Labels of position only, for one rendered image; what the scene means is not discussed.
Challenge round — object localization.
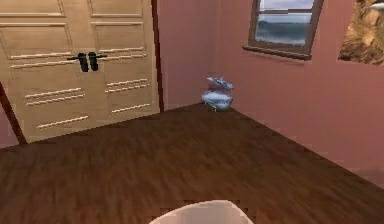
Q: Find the brown framed window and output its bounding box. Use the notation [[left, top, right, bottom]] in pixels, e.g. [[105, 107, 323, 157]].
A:
[[242, 0, 325, 61]]

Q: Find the beige panelled double door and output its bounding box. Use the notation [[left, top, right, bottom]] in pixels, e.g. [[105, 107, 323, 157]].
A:
[[0, 0, 165, 146]]

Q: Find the white rounded object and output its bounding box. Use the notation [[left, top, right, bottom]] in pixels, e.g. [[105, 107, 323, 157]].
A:
[[148, 199, 255, 224]]

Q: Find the brown rocky wall picture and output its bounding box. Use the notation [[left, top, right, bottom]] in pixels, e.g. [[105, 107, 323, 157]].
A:
[[337, 0, 384, 67]]

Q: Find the black door handle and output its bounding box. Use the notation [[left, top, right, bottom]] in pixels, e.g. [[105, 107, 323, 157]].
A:
[[87, 51, 108, 72], [66, 52, 90, 73]]

